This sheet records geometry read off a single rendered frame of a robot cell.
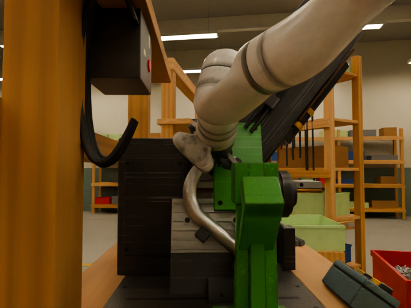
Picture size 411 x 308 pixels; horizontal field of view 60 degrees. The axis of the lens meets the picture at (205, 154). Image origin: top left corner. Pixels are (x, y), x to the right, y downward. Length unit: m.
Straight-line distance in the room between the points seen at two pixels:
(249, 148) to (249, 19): 7.64
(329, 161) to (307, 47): 3.07
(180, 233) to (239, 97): 0.44
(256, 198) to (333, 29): 0.24
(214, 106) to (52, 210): 0.31
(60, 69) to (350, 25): 0.45
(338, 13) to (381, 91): 10.18
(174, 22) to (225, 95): 8.21
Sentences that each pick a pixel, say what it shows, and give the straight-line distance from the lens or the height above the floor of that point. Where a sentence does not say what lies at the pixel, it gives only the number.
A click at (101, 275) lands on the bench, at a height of 0.88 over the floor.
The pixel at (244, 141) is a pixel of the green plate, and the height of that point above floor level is 1.23.
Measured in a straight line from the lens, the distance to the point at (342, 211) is 3.76.
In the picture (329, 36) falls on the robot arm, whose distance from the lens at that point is 0.37.
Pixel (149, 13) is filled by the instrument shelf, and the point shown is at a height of 1.50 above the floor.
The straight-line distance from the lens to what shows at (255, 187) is 0.51.
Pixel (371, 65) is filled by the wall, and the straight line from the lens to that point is 10.63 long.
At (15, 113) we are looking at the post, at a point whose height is 1.25.
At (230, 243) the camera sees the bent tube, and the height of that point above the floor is 1.01.
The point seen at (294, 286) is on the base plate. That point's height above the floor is 0.90.
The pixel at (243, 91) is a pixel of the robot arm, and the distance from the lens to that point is 0.43.
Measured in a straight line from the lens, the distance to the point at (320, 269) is 1.03.
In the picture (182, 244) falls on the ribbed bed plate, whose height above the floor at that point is 0.99.
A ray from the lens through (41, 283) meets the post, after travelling 0.64.
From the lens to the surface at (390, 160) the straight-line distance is 9.76.
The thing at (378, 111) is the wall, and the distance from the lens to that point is 10.42.
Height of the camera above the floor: 1.16
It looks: 3 degrees up
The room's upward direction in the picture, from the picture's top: straight up
